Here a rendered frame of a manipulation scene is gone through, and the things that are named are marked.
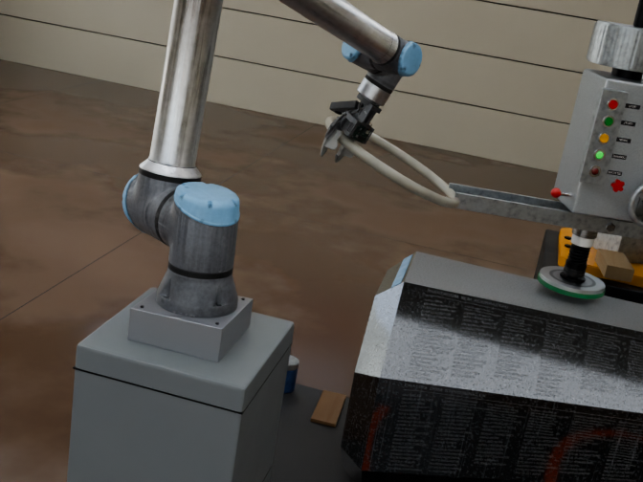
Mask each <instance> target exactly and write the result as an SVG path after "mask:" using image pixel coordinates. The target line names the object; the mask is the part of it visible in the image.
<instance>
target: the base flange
mask: <svg viewBox="0 0 643 482"><path fill-rule="evenodd" d="M571 237H572V229H571V228H563V229H560V233H559V247H558V265H559V266H560V267H564V266H565V261H566V260H567V259H568V256H569V251H570V247H571V244H572V243H571V242H570V241H571ZM596 253H597V250H596V249H594V248H593V247H591V248H590V252H589V255H588V261H587V264H588V265H587V268H586V273H588V274H592V275H594V276H596V277H600V278H604V279H607V280H612V281H616V282H620V283H625V284H629V285H633V286H637V287H641V288H643V264H639V263H631V264H632V267H633V268H634V274H633V278H632V282H626V281H621V280H615V279H610V278H605V277H603V275H602V273H601V271H600V269H599V267H598V265H597V264H596V262H595V256H596Z"/></svg>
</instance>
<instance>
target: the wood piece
mask: <svg viewBox="0 0 643 482"><path fill-rule="evenodd" d="M595 262H596V264H597V265H598V267H599V269H600V271H601V273H602V275H603V277H605V278H610V279H615V280H621V281H626V282H632V278H633V274H634V268H633V267H632V264H631V263H630V261H629V260H628V258H627V257H626V255H625V254H624V253H623V252H614V251H609V250H603V249H598V250H597V253H596V256H595Z"/></svg>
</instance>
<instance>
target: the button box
mask: <svg viewBox="0 0 643 482"><path fill-rule="evenodd" d="M628 95H629V93H628V92H625V91H619V90H612V89H607V88H602V87H601V88H600V91H599V94H598V98H597V101H596V105H595V109H594V113H593V117H592V121H591V124H590V128H589V131H588V138H587V142H586V146H585V150H584V153H583V157H582V161H581V164H580V168H579V172H578V176H577V181H578V182H581V183H588V184H595V185H601V186H603V185H604V184H605V181H606V178H607V174H608V170H609V166H610V160H611V156H612V153H613V149H614V146H615V142H616V139H617V135H618V131H619V128H620V124H621V120H622V117H623V114H624V110H625V106H626V103H627V99H628ZM609 99H618V101H619V106H618V108H617V109H615V110H610V109H608V107H607V102H608V101H609ZM605 116H613V117H614V124H613V126H611V127H605V126H604V125H603V123H602V121H603V118H604V117H605ZM603 132H606V133H608V134H609V135H610V140H609V142H607V143H605V144H601V143H599V142H598V136H599V135H600V134H601V133H603ZM597 149H603V150H604V151H605V152H606V156H605V158H604V159H603V160H602V161H596V160H595V159H594V157H593V154H594V152H595V151H596V150H597ZM594 165H598V166H600V168H601V173H600V175H599V176H597V177H591V176H590V175H589V170H590V168H591V167H592V166H594Z"/></svg>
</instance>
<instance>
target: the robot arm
mask: <svg viewBox="0 0 643 482"><path fill-rule="evenodd" d="M278 1H280V2H281V3H283V4H284V5H286V6H288V7H289V8H291V9H292V10H294V11H296V12H298V13H299V14H301V15H302V16H304V17H306V18H307V19H309V20H310V21H312V22H313V23H315V24H317V25H318V26H320V27H321V28H323V29H324V30H326V31H328V32H329V33H331V34H333V35H334V36H336V37H338V38H339V39H341V41H342V42H343V45H342V54H343V56H344V58H345V59H347V60H348V61H349V62H352V63H354V64H356V65H358V66H359V67H361V68H363V69H365V70H367V71H368V72H367V74H366V76H365V77H364V79H363V81H362V82H361V84H360V85H359V87H358V89H357V91H358V92H359V94H358V96H357V98H358V99H359V100H360V102H359V101H358V100H350V101H336V102H331V104H330V108H329V109H330V110H331V111H333V112H335V113H336V114H338V115H340V116H338V117H337V118H336V119H335V120H334V121H333V122H332V123H331V124H330V126H329V127H328V129H327V132H326V134H325V138H324V140H323V143H322V146H321V156H323V154H324V153H325V152H326V150H327V148H329V149H332V150H335V149H336V148H337V147H338V139H339V137H340V136H341V135H342V131H343V132H344V133H345V134H346V135H347V137H349V138H350V139H351V140H352V141H354V142H355V141H357V142H360V143H364V144H366V142H367V141H368V139H369V137H370V136H371V134H372V133H373V131H374V130H375V129H374V128H373V127H371V126H372V124H371V125H370V122H371V120H372V119H373V117H374V115H375V114H376V113H378V114H380V112H381V111H382V109H380V108H379V106H384V105H385V103H386V102H387V100H388V98H389V96H390V95H391V93H392V91H393V90H394V88H395V87H396V85H397V84H398V82H399V81H400V79H401V77H410V76H412V75H414V74H415V73H416V72H417V71H418V69H419V67H420V64H421V62H422V50H421V48H420V46H419V45H418V44H417V43H414V42H413V41H407V40H404V39H403V38H401V37H400V36H399V35H397V34H396V33H394V32H390V31H389V30H388V29H386V28H385V27H383V26H382V25H380V24H379V23H377V22H376V21H375V20H373V19H372V18H370V17H369V16H367V15H366V14H364V13H363V12H362V11H360V10H358V9H357V8H355V7H354V6H352V5H351V4H350V3H348V2H347V1H345V0H278ZM222 6H223V0H174V4H173V10H172V15H171V22H170V28H169V34H168V41H167V46H166V58H165V64H164V70H163V76H162V82H161V88H160V94H159V100H158V106H157V112H156V119H155V124H154V130H153V137H152V143H151V148H150V155H149V157H148V159H146V160H145V161H144V162H142V163H141V164H140V167H139V173H138V174H137V175H134V176H133V177H132V178H131V179H130V180H129V181H128V183H127V184H126V186H125V188H124V191H123V195H122V208H123V211H124V214H125V216H126V217H127V219H128V220H129V221H130V222H131V223H132V224H133V225H134V226H135V227H136V228H137V229H138V230H140V231H142V232H144V233H146V234H148V235H150V236H152V237H154V238H155V239H157V240H159V241H161V242H162V243H164V244H166V245H168V246H169V256H168V266H167V271H166V274H165V275H164V277H163V279H162V281H161V283H160V285H159V287H158V290H157V295H156V302H157V303H158V305H159V306H160V307H162V308H163V309H165V310H167V311H169V312H171V313H174V314H177V315H181V316H186V317H192V318H218V317H223V316H226V315H229V314H231V313H233V312H234V311H235V310H236V308H237V302H238V296H237V292H236V289H235V285H234V281H233V262H234V254H235V245H236V237H237V229H238V221H239V217H240V211H239V198H238V196H237V195H236V194H235V193H234V192H232V191H231V190H230V189H228V188H225V187H223V186H219V185H215V184H205V183H202V182H201V177H202V174H201V173H200V172H199V170H198V169H197V167H196V165H195V163H196V157H197V152H198V146H199V141H200V135H201V129H202V123H203V118H204V112H205V107H206V101H207V95H208V90H209V84H210V78H211V67H212V63H213V57H214V51H215V45H216V39H217V34H218V28H219V22H220V17H221V11H222Z"/></svg>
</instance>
